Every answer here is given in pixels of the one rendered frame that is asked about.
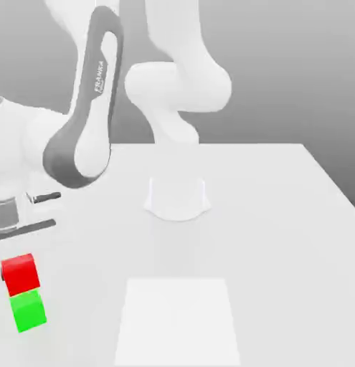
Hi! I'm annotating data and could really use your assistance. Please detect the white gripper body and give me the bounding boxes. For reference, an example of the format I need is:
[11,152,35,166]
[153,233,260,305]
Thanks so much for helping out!
[0,218,57,255]

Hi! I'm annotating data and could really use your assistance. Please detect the small red cube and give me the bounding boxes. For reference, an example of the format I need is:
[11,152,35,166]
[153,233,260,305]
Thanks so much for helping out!
[0,252,41,298]

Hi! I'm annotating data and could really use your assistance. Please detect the small green cube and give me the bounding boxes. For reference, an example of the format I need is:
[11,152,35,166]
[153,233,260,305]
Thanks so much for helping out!
[9,288,48,334]

